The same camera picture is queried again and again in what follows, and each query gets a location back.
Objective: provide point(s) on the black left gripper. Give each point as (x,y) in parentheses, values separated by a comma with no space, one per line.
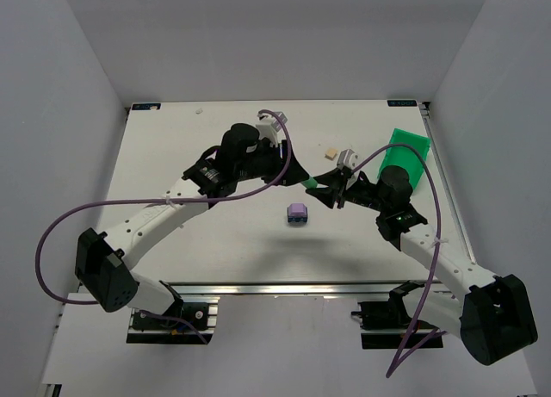
(279,164)

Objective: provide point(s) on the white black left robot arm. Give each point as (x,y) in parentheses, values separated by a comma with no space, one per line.
(105,260)

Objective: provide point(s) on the blue label sticker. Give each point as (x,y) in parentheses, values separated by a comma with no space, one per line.
(146,106)
(402,103)

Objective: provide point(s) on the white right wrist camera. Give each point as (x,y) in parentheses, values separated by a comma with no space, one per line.
(347,161)

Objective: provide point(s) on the blue label sticker left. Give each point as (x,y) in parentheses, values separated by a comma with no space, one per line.
(146,106)

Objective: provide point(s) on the dark blue bridge block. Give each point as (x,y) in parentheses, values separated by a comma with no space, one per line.
(299,218)

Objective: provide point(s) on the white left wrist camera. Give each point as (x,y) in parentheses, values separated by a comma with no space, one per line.
(271,123)

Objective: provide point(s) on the purple house-shaped block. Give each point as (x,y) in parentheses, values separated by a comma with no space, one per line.
(297,210)

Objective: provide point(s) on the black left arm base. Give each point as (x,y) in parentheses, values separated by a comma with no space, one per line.
(159,315)

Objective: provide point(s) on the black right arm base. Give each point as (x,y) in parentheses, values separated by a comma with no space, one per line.
(384,323)

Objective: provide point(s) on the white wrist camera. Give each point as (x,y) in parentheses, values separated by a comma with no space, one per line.
(271,123)
(347,161)

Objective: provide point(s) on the green cylinder block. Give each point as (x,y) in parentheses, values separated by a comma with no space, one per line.
(310,183)

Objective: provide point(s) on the blue label sticker right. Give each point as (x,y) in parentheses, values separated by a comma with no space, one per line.
(402,103)

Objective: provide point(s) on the green plastic bin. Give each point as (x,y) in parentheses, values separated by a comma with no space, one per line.
(405,158)

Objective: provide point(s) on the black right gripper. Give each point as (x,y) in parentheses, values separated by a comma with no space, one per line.
(341,190)

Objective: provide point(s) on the beige square block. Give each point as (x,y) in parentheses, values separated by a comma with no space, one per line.
(331,153)

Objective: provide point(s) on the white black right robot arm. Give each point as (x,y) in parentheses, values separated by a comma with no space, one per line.
(490,314)

